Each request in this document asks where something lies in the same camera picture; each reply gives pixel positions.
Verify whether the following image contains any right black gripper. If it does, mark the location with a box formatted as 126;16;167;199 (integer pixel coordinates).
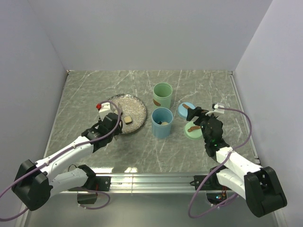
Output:
187;107;218;143

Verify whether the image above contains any blue lid brown handle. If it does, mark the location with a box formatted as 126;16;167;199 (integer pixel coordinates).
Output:
178;102;195;119

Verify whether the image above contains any green lid brown handle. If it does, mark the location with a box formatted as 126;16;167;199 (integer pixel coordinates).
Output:
184;122;203;140

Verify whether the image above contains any white sushi piece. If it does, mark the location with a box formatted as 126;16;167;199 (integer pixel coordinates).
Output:
124;116;133;125

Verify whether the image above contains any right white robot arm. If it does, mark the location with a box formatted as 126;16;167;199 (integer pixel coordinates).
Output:
185;104;287;218

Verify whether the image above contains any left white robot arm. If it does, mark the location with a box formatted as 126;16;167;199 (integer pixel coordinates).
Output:
12;113;123;211

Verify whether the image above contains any speckled ceramic plate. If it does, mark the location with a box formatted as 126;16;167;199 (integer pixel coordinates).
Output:
109;94;147;135

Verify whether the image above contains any blue cylindrical container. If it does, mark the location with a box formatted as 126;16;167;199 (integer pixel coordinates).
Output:
151;107;173;139

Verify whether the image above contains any green cylindrical container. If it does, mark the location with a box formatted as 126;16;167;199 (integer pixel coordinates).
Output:
153;82;173;109

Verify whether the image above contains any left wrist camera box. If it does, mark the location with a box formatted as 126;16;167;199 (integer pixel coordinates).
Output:
96;102;112;120

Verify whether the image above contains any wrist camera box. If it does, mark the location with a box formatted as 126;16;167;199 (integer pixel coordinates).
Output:
96;102;112;120
206;103;225;117

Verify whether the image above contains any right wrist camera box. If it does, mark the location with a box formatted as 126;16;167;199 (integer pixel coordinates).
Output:
206;103;225;117

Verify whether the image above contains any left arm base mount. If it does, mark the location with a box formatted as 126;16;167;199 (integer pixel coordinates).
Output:
72;164;111;210

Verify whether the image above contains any aluminium front rail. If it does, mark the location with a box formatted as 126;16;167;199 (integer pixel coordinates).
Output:
50;170;207;196

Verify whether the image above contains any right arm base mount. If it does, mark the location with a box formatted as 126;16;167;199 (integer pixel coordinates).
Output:
189;165;228;204

